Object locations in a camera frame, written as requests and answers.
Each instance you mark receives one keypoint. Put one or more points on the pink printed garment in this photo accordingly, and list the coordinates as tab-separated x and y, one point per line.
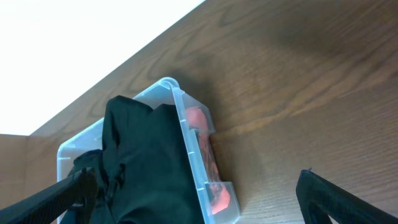
219	196

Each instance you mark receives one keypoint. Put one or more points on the cardboard side wall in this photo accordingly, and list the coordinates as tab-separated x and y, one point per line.
13	164

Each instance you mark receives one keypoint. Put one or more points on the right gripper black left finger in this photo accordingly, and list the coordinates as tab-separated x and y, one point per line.
72	198

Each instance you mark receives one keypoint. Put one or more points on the large black garment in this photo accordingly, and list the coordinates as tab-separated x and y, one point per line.
142	169

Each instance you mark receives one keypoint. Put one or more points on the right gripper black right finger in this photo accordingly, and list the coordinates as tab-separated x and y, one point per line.
321	201

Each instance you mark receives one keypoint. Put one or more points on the clear plastic storage bin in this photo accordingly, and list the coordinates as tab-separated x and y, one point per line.
165	91

